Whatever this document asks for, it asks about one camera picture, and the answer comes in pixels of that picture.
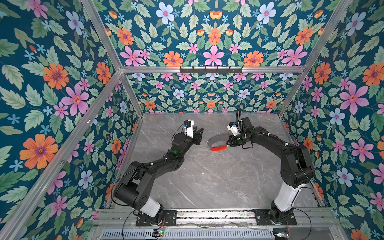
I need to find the red-handled key ring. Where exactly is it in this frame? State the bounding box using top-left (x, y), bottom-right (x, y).
top-left (207, 134), bottom-right (231, 152)

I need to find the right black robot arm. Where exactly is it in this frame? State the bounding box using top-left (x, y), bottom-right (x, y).
top-left (227, 118), bottom-right (315, 225)

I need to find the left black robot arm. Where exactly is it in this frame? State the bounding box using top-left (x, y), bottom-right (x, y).
top-left (112, 126), bottom-right (204, 222)

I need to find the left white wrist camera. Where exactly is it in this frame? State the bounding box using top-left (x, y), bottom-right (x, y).
top-left (183, 120), bottom-right (194, 138)

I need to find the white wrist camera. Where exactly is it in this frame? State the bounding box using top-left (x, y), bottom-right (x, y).
top-left (227, 122), bottom-right (241, 136)
top-left (183, 120), bottom-right (194, 138)

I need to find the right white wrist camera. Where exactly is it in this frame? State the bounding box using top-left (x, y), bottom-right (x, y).
top-left (227, 122), bottom-right (241, 136)

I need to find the black wall hook rack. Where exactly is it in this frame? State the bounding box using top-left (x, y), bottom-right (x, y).
top-left (179, 66), bottom-right (243, 75)

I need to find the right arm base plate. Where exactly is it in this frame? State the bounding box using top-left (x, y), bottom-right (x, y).
top-left (252, 209), bottom-right (297, 226)

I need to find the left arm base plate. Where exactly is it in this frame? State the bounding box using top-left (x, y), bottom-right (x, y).
top-left (136, 210), bottom-right (178, 227)

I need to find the white slotted cable duct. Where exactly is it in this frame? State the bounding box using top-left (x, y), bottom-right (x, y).
top-left (101, 229), bottom-right (275, 240)

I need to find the aluminium mounting rail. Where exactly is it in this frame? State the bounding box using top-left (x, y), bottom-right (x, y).
top-left (93, 208), bottom-right (342, 228)

